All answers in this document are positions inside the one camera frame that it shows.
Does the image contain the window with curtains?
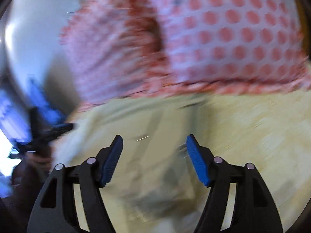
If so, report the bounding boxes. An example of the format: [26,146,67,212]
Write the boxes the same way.
[1,89,30,197]

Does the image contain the pink polka dot pillow left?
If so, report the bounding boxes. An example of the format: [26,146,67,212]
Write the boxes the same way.
[61,0,170,105]

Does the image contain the wall mounted television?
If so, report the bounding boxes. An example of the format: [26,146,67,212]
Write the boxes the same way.
[27,76,66,126]

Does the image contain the person's left hand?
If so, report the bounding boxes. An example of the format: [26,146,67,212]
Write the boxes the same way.
[26,152,53,173]

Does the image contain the beige khaki pants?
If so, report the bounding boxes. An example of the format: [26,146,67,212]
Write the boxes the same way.
[53,95,209,232]

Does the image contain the person's dark sleeve forearm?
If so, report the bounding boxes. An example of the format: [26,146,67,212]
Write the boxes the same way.
[1,159,45,232]

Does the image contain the yellow patterned bedspread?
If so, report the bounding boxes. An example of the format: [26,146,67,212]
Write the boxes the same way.
[196,90,310,230]

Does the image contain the pink polka dot pillow right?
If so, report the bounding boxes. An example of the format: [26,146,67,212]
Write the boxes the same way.
[150,0,310,95]

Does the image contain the pink polka dot pillow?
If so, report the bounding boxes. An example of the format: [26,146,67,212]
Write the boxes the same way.
[150,0,310,95]
[61,0,170,105]

